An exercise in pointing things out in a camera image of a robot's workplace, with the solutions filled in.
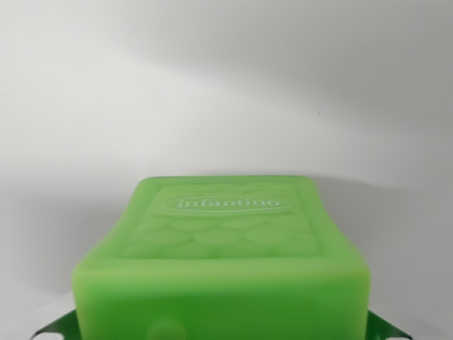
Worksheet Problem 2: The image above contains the gripper right finger with black rubber pad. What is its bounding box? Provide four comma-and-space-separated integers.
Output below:
369, 307, 413, 340

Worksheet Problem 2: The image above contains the gripper left finger with black rubber pad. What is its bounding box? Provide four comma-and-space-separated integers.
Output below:
31, 307, 81, 340

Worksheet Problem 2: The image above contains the green soft toy cube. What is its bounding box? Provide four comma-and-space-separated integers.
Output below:
69, 174, 372, 340

